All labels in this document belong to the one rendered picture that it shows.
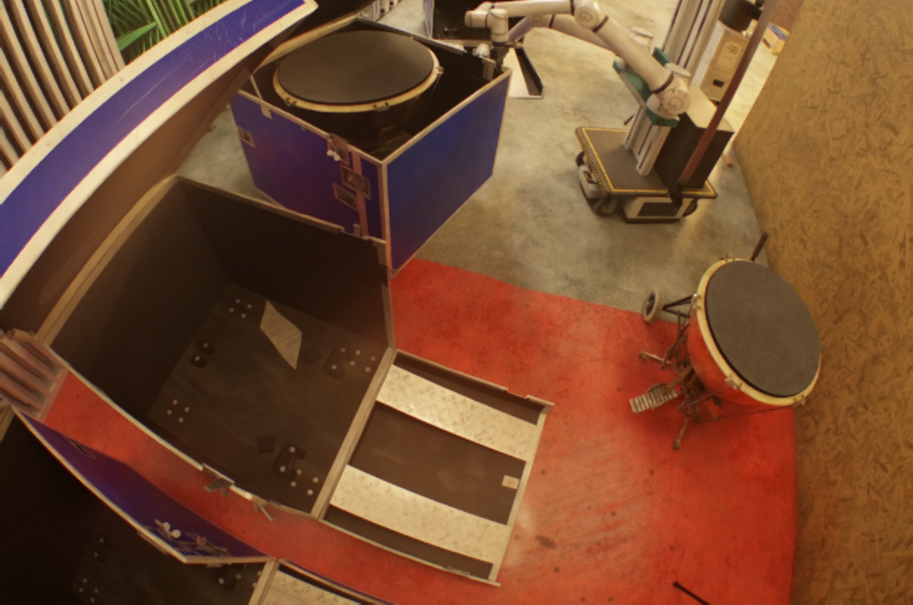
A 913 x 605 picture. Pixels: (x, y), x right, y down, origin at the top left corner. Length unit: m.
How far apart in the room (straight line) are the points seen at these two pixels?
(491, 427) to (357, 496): 0.69
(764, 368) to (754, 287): 0.40
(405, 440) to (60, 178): 1.78
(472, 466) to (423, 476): 0.23
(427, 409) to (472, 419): 0.22
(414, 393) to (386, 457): 0.33
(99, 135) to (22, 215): 0.16
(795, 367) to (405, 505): 1.73
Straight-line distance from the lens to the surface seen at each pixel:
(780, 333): 2.04
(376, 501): 1.94
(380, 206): 1.87
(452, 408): 2.05
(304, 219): 1.55
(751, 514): 2.71
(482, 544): 2.04
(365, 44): 2.54
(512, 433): 2.13
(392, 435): 2.09
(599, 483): 2.24
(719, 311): 1.87
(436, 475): 2.06
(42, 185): 0.69
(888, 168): 2.93
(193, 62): 0.81
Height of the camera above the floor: 2.06
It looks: 53 degrees down
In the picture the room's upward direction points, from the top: 8 degrees clockwise
